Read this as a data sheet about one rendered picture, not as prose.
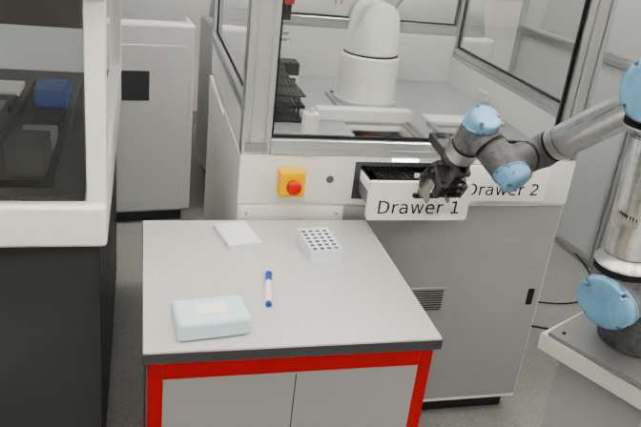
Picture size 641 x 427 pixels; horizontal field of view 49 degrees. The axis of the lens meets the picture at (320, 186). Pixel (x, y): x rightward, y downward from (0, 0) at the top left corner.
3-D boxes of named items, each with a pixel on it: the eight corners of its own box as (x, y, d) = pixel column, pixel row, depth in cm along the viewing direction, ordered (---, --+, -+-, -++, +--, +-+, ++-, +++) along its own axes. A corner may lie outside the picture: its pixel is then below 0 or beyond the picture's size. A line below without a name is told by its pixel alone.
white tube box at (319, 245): (341, 262, 176) (343, 249, 174) (309, 264, 173) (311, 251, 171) (325, 239, 186) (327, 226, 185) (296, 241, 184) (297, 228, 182)
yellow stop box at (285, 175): (304, 198, 190) (307, 173, 187) (279, 198, 188) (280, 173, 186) (300, 191, 195) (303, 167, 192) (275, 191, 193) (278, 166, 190)
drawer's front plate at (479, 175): (543, 201, 213) (551, 168, 209) (455, 201, 205) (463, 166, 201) (540, 199, 214) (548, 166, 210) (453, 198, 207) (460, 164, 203)
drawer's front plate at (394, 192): (465, 219, 194) (473, 183, 189) (365, 220, 186) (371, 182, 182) (463, 217, 195) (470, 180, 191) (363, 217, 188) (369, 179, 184)
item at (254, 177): (565, 204, 217) (576, 161, 212) (237, 203, 192) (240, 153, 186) (446, 112, 302) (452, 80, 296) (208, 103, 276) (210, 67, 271)
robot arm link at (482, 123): (486, 136, 149) (463, 107, 152) (466, 165, 158) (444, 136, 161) (512, 125, 152) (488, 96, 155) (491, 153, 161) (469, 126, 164)
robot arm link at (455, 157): (447, 131, 162) (480, 132, 164) (441, 142, 166) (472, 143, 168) (455, 157, 158) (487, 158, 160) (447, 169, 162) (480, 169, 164)
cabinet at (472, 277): (514, 410, 248) (568, 205, 217) (222, 433, 222) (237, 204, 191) (419, 274, 333) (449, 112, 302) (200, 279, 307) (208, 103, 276)
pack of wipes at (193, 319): (239, 310, 151) (241, 292, 149) (251, 335, 143) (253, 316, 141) (169, 317, 145) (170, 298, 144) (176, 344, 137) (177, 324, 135)
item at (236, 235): (261, 247, 178) (261, 241, 178) (229, 251, 174) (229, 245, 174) (243, 225, 189) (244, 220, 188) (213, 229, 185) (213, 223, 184)
